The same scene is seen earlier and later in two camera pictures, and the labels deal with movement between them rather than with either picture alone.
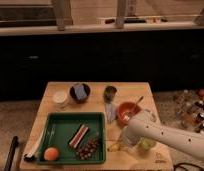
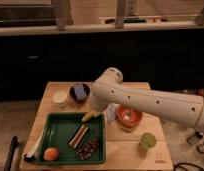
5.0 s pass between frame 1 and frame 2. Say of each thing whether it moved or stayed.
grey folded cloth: stayed
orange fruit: stayed
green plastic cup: stayed
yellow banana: moved
